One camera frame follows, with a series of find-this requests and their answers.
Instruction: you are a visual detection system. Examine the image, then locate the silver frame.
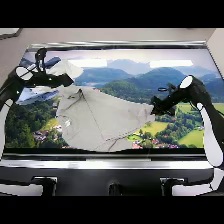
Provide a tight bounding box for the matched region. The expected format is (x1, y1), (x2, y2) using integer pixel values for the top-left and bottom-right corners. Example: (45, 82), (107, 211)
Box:
(0, 40), (224, 197)

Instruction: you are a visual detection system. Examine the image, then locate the white garment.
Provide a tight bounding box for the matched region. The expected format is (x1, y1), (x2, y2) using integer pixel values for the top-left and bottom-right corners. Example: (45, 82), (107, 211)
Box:
(49, 59), (85, 89)

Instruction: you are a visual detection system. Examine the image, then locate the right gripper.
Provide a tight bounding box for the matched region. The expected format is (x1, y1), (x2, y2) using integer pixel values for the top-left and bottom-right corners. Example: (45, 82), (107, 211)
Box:
(150, 95), (169, 117)

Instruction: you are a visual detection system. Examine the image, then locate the grey shirt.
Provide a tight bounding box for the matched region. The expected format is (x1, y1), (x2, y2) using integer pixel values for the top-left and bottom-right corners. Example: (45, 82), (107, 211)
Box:
(55, 84), (156, 153)

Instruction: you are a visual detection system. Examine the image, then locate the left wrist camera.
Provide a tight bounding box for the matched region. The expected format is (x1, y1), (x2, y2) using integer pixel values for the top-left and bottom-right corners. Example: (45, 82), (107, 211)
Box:
(34, 47), (48, 73)

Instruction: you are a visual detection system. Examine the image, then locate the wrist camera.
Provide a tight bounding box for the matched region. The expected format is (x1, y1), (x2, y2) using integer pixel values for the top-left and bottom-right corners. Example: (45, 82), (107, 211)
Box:
(157, 83), (177, 97)
(34, 47), (48, 73)

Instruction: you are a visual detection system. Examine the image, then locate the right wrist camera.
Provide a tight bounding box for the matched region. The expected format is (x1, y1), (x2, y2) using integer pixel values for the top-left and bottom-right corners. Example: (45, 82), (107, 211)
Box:
(157, 83), (177, 97)

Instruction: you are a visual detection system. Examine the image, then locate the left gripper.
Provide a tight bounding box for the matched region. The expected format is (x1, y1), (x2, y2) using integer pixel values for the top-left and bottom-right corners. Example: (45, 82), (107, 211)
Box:
(54, 73), (75, 89)

